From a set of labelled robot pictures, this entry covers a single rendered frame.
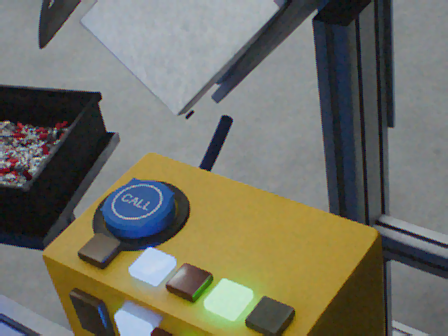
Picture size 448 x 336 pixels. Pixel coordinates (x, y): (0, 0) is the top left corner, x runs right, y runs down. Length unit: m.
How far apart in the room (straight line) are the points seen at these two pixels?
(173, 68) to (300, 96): 1.61
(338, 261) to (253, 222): 0.05
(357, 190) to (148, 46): 0.38
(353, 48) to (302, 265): 0.54
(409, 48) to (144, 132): 0.82
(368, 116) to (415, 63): 1.47
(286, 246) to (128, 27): 0.41
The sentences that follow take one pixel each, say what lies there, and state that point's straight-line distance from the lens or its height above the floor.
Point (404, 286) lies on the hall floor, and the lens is 1.84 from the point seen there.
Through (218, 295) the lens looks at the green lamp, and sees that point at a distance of 0.41.
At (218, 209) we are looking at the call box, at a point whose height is 1.07.
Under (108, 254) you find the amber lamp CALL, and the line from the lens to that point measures 0.45.
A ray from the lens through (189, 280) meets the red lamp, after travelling 0.42.
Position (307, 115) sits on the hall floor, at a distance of 2.31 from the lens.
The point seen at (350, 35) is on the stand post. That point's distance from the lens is 0.93.
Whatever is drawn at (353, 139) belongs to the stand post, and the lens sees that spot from 1.01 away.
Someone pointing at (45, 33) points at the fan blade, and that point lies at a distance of 0.96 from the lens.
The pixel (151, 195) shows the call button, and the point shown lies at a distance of 0.47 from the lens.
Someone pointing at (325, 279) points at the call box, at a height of 1.07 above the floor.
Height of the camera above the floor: 1.38
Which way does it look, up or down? 40 degrees down
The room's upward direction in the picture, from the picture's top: 10 degrees counter-clockwise
